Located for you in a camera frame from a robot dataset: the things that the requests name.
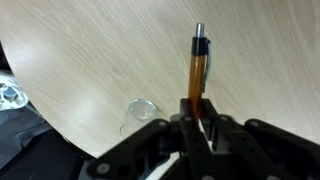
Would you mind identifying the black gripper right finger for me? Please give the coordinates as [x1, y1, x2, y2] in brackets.
[199, 98, 320, 180]

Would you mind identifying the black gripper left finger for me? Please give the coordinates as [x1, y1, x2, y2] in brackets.
[87, 98, 228, 180]

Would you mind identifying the orange black click pen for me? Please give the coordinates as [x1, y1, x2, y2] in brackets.
[187, 22, 212, 121]

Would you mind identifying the clear glass cup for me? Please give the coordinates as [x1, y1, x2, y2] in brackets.
[118, 97, 159, 139]

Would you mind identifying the white plastic bag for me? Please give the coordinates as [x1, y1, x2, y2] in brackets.
[0, 70, 30, 112]

